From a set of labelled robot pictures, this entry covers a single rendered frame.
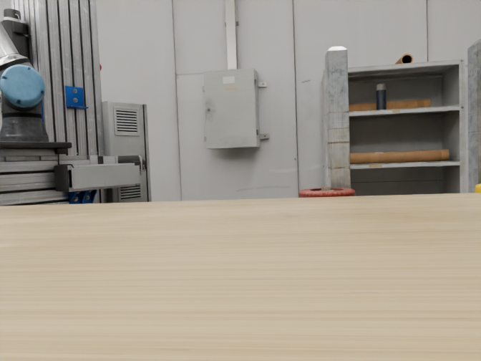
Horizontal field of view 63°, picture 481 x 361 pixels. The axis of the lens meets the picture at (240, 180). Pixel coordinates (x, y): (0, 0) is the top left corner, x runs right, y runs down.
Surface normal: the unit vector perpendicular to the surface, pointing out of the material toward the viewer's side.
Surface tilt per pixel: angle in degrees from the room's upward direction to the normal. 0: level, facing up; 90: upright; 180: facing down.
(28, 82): 97
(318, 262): 0
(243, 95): 90
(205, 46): 90
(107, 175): 90
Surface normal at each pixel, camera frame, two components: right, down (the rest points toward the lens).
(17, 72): 0.56, 0.14
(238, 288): -0.04, -1.00
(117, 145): 0.77, 0.00
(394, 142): -0.17, 0.06
